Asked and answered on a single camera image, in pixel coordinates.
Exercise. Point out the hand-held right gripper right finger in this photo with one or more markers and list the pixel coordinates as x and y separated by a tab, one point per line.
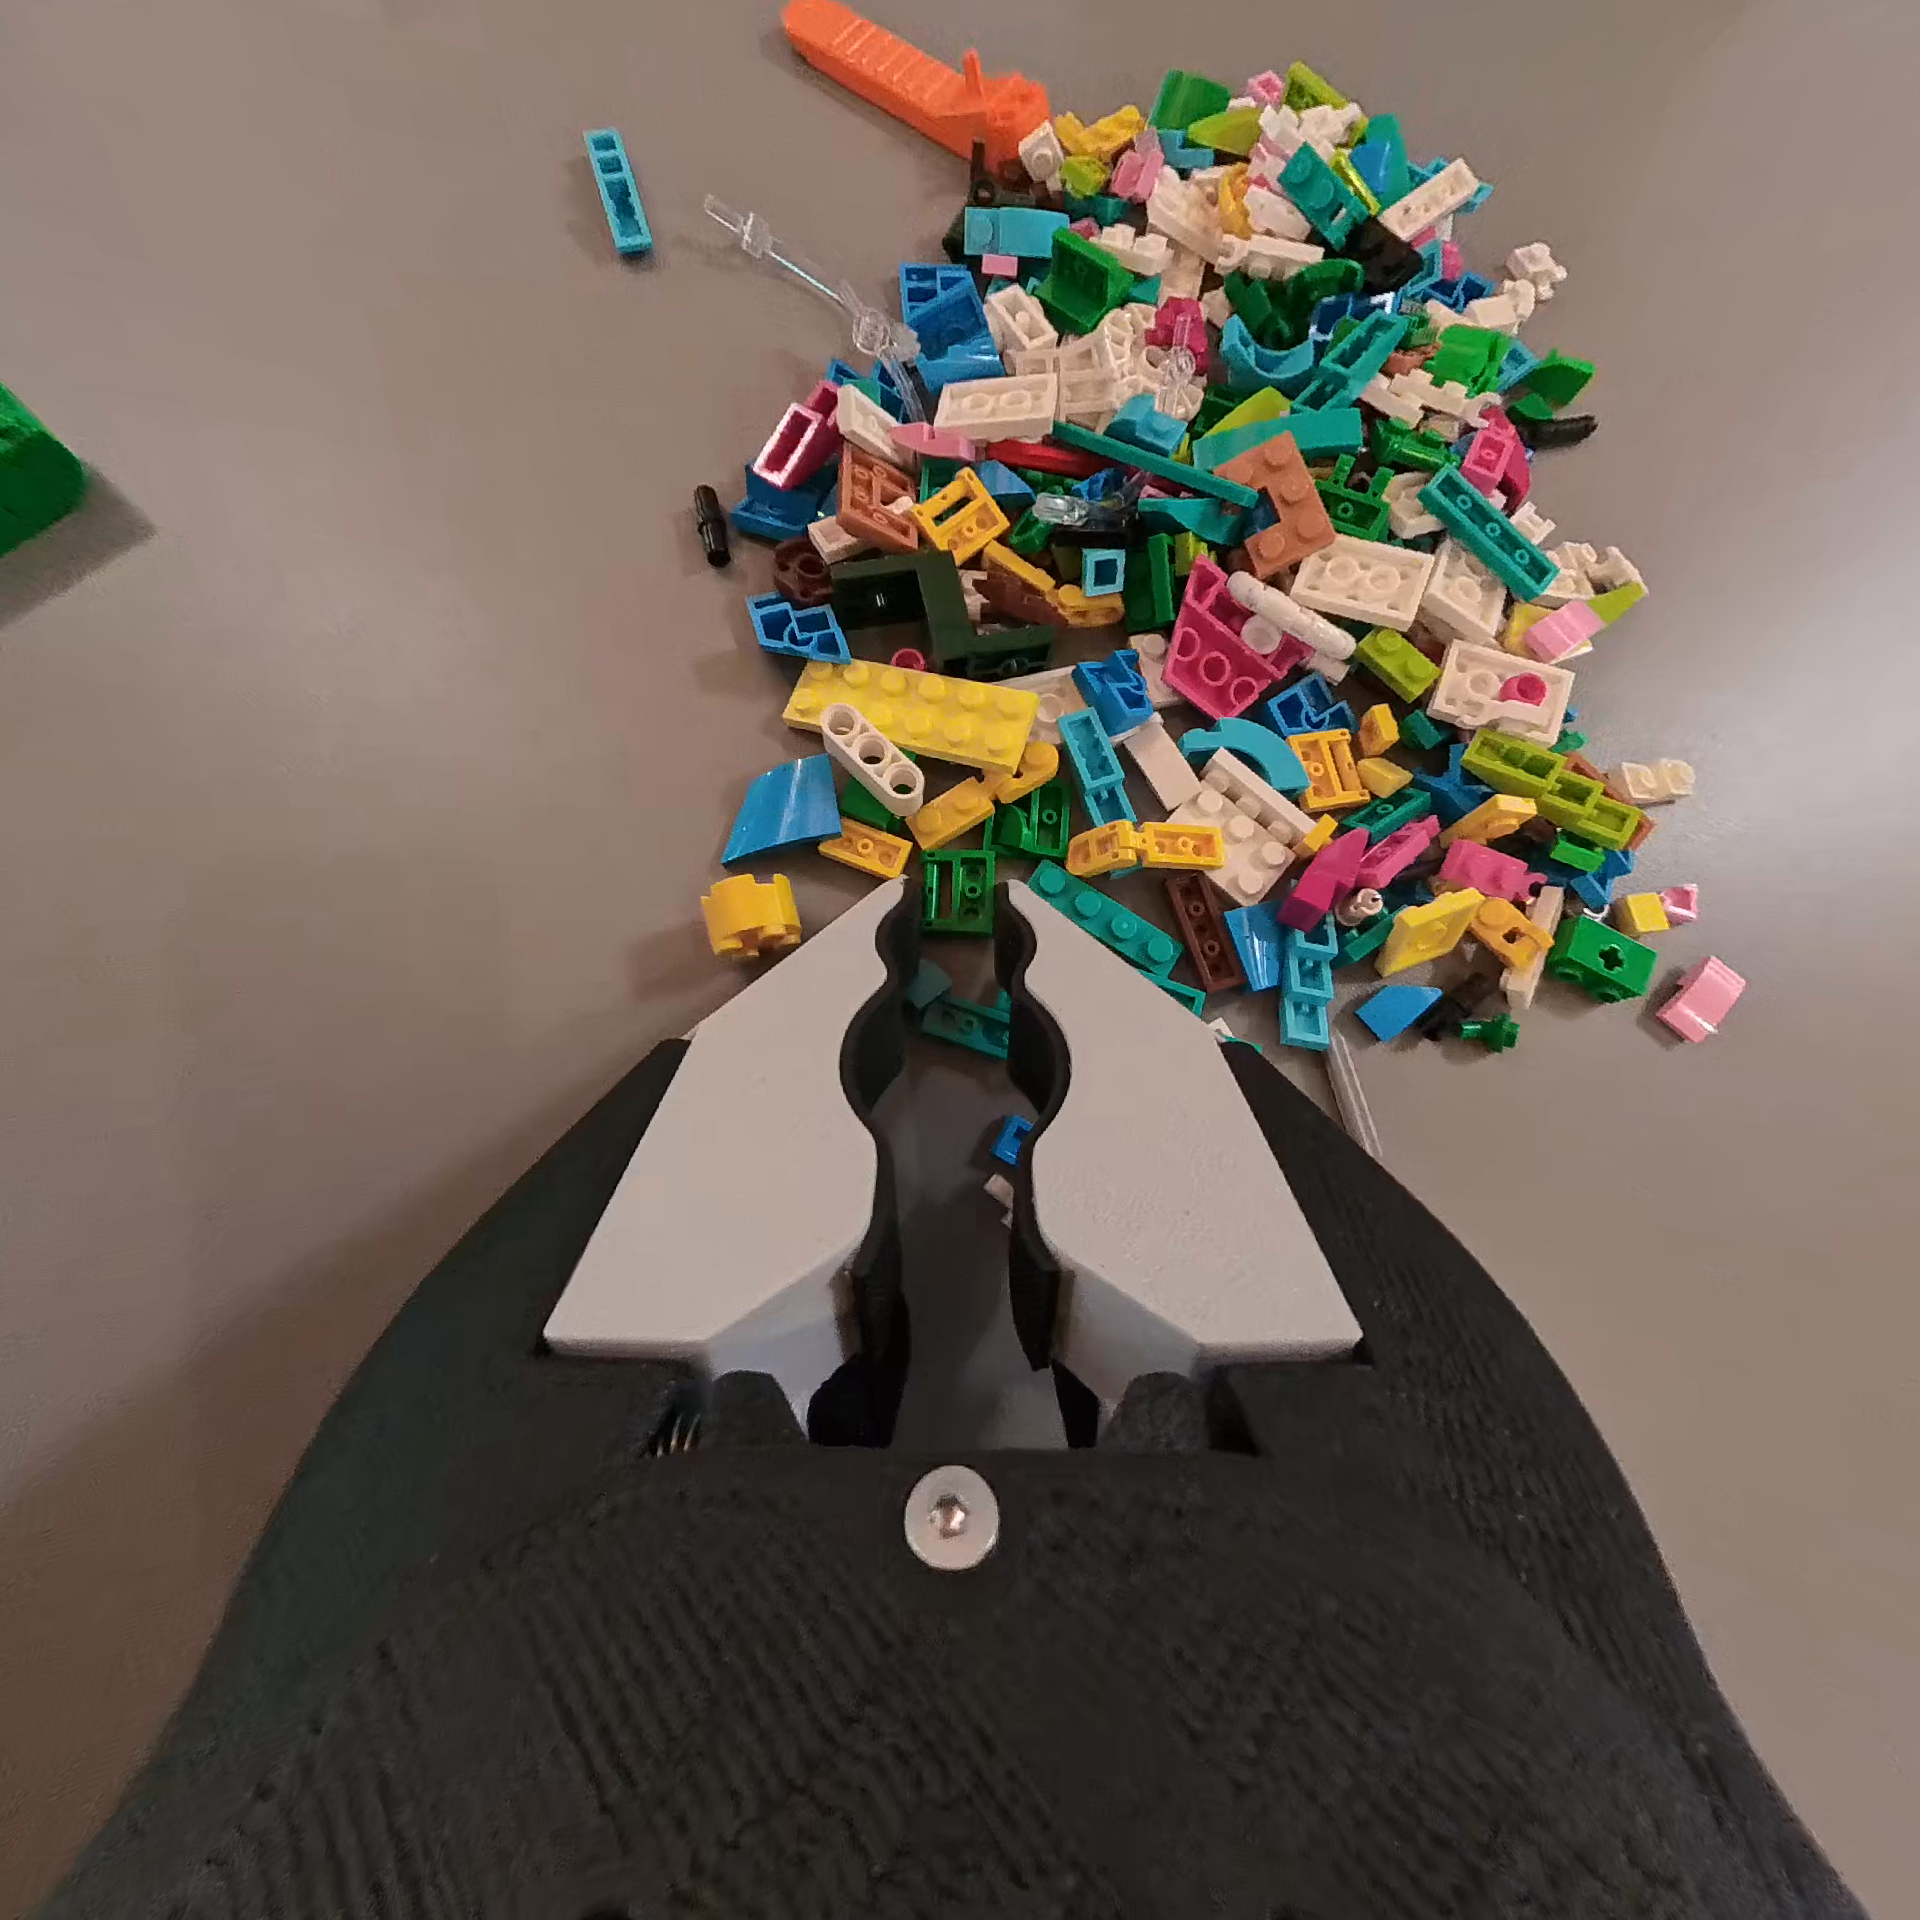
1186	1184

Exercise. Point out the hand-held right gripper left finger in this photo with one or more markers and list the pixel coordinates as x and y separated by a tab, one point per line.
722	1184

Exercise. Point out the pile of coloured toy bricks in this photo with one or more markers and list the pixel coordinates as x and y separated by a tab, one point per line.
1200	525

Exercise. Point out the grey desk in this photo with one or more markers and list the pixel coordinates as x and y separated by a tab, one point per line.
376	902

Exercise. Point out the green brick plate assembly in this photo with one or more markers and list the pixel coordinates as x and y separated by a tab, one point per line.
31	480

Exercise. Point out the teal long brick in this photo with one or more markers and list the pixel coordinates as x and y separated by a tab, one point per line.
618	193

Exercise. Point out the orange brick separator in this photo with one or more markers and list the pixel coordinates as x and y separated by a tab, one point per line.
901	61

